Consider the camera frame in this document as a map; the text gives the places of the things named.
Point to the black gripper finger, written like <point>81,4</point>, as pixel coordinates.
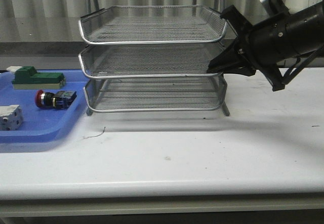
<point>240,24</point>
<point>226,61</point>

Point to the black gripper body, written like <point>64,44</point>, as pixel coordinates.
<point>268,43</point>

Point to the grey stone counter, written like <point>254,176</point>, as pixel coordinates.
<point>44,43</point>

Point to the silver mesh tray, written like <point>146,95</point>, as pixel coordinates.
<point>152,24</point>
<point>155,94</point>
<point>148,60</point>

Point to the red emergency stop button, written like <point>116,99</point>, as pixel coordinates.
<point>60,100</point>

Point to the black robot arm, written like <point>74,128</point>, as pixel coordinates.
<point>306,27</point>

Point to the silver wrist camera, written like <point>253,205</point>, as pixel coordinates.
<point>274,7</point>

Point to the thin wire scrap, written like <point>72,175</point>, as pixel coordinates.
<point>101,133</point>

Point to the silver mesh rack frame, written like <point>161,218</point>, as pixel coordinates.
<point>93,6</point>

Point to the green terminal block component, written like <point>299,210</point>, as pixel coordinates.
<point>27,77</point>

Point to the blue plastic tray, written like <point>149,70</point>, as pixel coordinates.
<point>42,125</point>

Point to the white terminal block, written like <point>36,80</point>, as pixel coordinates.
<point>11,117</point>

